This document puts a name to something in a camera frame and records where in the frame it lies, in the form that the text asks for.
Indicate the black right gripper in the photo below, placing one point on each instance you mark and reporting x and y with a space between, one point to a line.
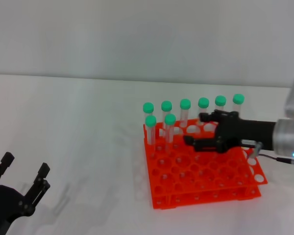
254 132

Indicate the green-capped clear test tube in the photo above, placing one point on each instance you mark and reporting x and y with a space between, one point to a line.
170 119
203 102
220 100
166 105
151 120
238 98
148 107
185 103

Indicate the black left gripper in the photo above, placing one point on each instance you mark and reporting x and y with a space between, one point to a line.
5 205

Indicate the orange plastic test tube rack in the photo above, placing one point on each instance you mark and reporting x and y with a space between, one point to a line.
225 169

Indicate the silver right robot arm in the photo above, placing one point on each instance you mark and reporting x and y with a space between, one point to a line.
284 137

